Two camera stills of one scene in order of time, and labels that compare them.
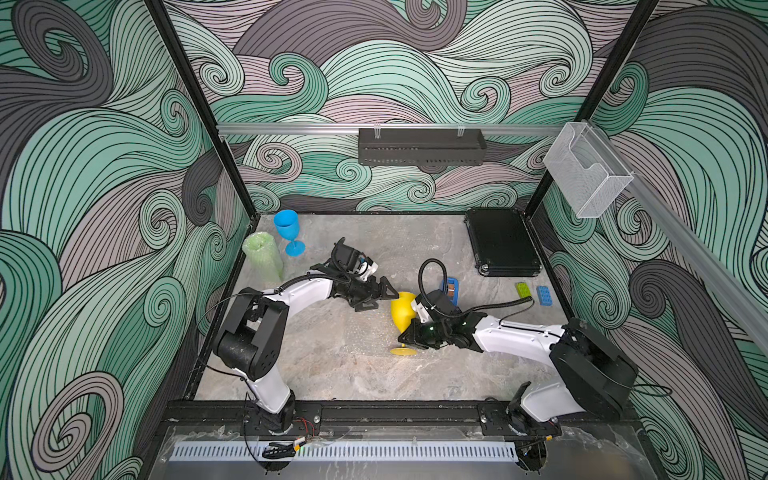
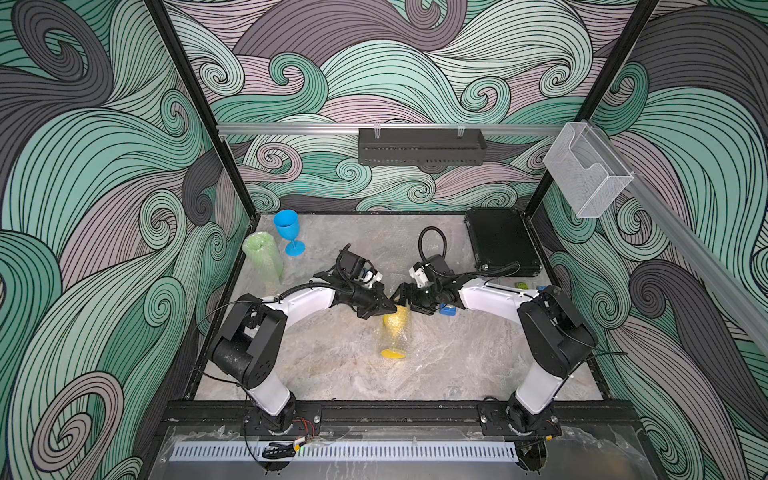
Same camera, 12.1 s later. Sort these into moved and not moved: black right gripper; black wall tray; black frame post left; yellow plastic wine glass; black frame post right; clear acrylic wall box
Moved: yellow plastic wine glass; black right gripper
Not moved: black frame post right; black frame post left; black wall tray; clear acrylic wall box
